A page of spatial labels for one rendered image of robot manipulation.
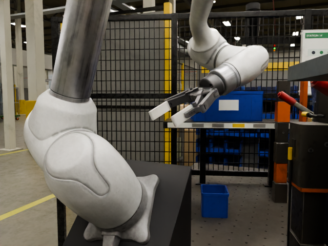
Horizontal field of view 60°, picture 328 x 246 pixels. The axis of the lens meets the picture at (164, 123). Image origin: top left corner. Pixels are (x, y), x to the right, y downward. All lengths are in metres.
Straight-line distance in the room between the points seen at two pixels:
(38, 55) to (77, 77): 7.36
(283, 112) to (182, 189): 0.62
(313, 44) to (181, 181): 1.03
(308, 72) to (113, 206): 0.47
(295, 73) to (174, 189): 0.49
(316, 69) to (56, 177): 0.48
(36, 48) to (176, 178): 7.45
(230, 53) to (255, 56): 0.07
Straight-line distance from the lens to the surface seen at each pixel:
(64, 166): 0.59
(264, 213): 1.18
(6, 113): 7.13
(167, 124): 1.23
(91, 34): 0.71
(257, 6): 1.61
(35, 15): 8.23
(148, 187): 0.77
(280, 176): 1.27
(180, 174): 0.78
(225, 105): 1.25
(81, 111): 0.73
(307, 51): 1.55
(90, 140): 0.60
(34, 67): 8.00
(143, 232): 0.73
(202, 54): 0.98
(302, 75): 0.35
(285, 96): 0.92
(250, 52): 0.94
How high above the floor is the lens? 1.13
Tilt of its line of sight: 5 degrees down
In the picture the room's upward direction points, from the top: straight up
